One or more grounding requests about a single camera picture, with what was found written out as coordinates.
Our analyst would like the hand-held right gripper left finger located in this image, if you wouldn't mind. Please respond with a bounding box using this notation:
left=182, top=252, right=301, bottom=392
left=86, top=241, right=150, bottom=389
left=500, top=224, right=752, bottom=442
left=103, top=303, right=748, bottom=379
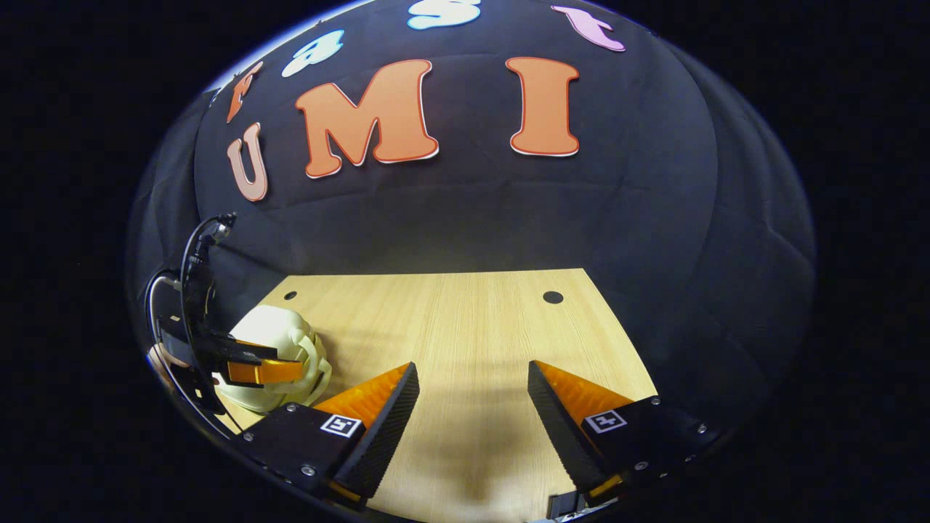
left=240, top=362, right=421, bottom=509

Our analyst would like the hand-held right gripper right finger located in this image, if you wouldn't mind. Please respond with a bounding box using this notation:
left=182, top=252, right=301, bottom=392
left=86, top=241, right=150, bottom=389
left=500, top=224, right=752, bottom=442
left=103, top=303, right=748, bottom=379
left=527, top=360, right=720, bottom=509

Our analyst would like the pale yellow small suitcase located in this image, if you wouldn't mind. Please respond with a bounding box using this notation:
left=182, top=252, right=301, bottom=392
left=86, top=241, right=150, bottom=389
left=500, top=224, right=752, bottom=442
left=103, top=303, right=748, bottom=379
left=211, top=304, right=333, bottom=415

